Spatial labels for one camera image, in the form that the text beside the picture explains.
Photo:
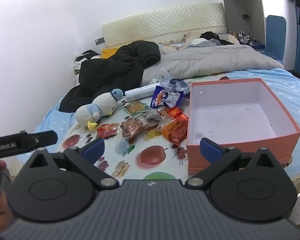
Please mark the fruit printed cloth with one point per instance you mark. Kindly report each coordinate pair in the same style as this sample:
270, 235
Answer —
145, 155

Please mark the white wardrobe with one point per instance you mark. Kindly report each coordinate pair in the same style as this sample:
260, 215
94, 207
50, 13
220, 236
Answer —
240, 5

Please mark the small clear blue packet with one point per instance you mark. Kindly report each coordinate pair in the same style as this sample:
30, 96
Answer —
173, 99

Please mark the row of small bottles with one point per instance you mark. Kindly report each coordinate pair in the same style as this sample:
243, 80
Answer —
242, 36

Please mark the person's left hand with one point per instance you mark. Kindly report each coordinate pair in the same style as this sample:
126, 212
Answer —
1, 215

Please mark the blue chair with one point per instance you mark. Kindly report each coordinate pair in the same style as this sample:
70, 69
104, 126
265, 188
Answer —
275, 35

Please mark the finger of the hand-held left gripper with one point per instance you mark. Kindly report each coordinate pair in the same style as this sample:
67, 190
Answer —
43, 138

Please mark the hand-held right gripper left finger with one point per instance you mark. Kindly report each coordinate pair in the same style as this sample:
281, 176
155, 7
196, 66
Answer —
93, 148

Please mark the green-edged snack packet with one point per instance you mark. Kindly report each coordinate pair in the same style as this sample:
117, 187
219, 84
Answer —
136, 108

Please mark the clear plastic bag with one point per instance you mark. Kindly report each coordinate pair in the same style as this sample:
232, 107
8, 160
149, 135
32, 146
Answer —
176, 85

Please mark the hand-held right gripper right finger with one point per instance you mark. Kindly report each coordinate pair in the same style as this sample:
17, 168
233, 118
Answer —
210, 150

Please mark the blue snack packet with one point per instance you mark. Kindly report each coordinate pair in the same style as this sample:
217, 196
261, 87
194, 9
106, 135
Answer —
158, 97

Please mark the grey duvet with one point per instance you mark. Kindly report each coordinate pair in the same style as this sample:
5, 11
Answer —
215, 60

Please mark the brown meat snack packet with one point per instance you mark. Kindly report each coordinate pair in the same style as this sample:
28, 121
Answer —
133, 127

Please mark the black white clothes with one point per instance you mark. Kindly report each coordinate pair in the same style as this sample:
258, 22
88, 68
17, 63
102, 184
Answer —
86, 55

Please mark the small red snack packet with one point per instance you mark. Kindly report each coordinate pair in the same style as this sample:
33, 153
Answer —
107, 131

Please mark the plush penguin toy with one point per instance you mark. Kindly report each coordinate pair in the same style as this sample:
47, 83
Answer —
102, 105

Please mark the pile of clothes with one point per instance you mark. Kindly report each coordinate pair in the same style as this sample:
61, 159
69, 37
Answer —
210, 36

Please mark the cream padded headboard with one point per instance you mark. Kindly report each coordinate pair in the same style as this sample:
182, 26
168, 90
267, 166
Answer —
165, 22

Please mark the grey wall socket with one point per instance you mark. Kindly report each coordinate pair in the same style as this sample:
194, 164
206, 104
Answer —
99, 41

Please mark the orange snack packet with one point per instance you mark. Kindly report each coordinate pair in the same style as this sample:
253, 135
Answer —
175, 131

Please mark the yellow cloth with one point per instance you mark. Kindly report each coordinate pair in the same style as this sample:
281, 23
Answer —
108, 53

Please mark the black jacket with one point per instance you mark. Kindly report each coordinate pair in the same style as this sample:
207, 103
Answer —
110, 67

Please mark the white tube bottle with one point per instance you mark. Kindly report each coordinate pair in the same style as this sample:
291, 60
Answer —
140, 93

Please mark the pink cardboard box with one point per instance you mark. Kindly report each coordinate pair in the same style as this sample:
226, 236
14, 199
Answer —
240, 120

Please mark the grey clear snack packet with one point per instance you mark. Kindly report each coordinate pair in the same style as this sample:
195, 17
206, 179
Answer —
151, 117

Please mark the red gold foil packet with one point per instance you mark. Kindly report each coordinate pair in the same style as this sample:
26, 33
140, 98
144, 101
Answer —
177, 112

